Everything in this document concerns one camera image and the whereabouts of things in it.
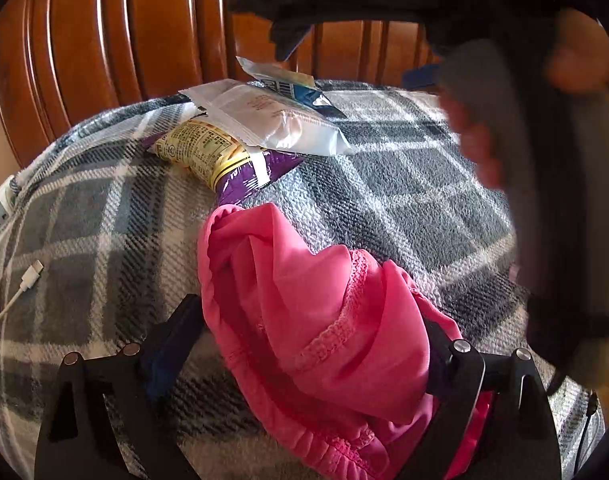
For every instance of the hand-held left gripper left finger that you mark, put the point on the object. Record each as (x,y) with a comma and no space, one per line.
(172,345)

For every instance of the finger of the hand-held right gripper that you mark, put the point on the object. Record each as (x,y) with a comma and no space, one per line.
(422,76)
(294,35)

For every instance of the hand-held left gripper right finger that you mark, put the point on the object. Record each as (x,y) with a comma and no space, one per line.
(454,375)

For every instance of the pink cloth shorts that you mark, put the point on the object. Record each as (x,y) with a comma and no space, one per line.
(309,300)

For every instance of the person's right hand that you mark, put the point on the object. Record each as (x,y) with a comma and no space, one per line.
(479,145)

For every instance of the blue and white packet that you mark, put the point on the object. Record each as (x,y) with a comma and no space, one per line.
(304,92)

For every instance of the white snack packet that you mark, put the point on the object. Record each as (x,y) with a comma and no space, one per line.
(274,115)

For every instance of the grey plaid blanket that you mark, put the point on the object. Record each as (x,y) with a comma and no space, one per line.
(384,200)

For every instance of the yellow and purple snack packet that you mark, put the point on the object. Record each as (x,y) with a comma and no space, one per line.
(204,150)

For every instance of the wooden headboard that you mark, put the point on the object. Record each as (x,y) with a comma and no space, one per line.
(109,35)

